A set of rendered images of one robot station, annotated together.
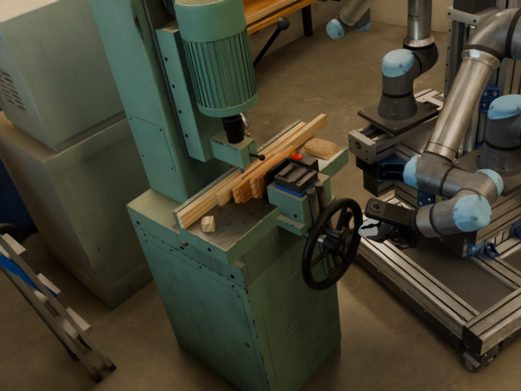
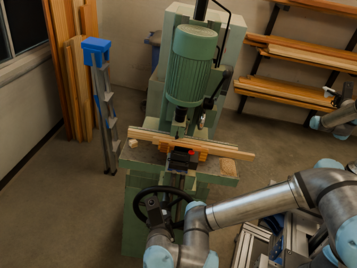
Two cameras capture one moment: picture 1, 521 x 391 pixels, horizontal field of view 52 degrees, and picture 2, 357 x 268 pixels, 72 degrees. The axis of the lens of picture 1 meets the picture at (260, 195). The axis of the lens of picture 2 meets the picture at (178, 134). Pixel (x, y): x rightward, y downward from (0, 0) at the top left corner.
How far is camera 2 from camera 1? 88 cm
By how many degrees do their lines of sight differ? 32
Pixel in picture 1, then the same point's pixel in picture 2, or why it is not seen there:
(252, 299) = (127, 194)
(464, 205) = (152, 251)
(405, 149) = (288, 218)
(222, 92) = (171, 86)
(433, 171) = (192, 219)
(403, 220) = (153, 225)
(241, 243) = (130, 163)
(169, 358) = not seen: hidden behind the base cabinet
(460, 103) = (248, 200)
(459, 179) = (192, 240)
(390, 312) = not seen: outside the picture
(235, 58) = (185, 72)
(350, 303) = not seen: hidden behind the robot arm
